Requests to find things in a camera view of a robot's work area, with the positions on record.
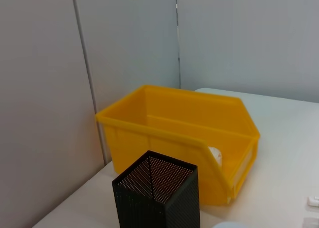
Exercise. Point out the white paper ball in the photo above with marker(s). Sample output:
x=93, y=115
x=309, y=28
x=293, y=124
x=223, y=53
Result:
x=215, y=154

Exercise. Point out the black mesh pen holder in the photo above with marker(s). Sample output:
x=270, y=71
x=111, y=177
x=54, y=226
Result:
x=159, y=200

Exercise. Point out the yellow plastic bin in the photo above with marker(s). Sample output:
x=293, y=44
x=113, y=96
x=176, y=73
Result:
x=174, y=113

